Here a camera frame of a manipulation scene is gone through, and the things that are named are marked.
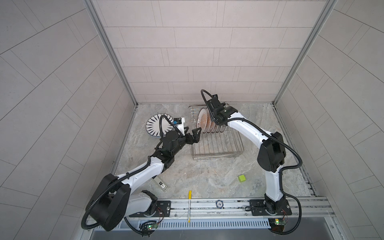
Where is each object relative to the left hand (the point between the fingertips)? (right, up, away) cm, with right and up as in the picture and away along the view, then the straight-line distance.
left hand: (199, 127), depth 78 cm
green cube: (+23, -27, +2) cm, 36 cm away
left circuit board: (-20, -42, -13) cm, 49 cm away
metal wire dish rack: (+18, -12, +16) cm, 27 cm away
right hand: (+10, +8, +14) cm, 19 cm away
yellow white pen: (-5, -35, -4) cm, 36 cm away
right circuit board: (+36, -44, -10) cm, 58 cm away
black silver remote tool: (-20, -28, -3) cm, 35 cm away
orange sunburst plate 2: (+10, -1, +11) cm, 14 cm away
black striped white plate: (-32, 0, +24) cm, 40 cm away
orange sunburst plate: (+2, +3, +21) cm, 21 cm away
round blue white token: (+10, -37, -5) cm, 39 cm away
